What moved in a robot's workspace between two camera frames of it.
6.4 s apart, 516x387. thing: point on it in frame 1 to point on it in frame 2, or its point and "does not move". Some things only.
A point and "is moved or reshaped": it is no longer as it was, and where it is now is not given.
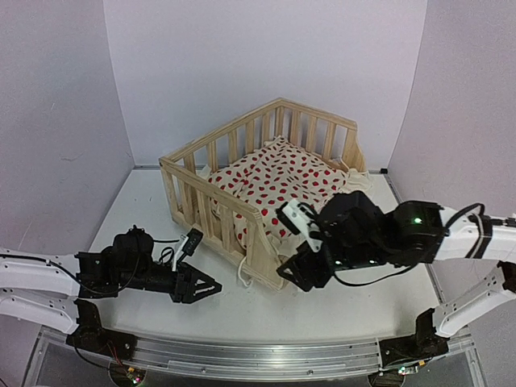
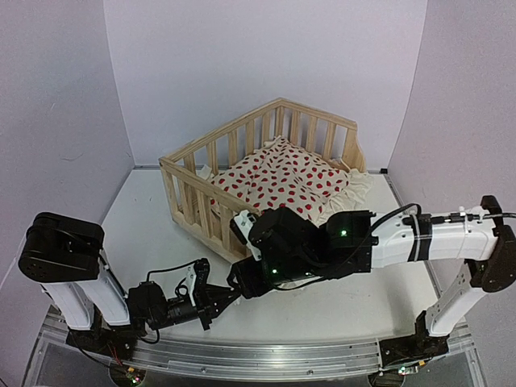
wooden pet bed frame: (232, 230) does not move
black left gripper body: (176, 293) to (196, 304)
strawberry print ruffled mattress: (266, 177) does not move
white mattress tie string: (246, 284) is moved or reshaped
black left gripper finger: (202, 286) to (218, 300)
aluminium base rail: (255, 359) does not move
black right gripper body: (355, 257) to (293, 270)
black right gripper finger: (305, 268) to (230, 279)
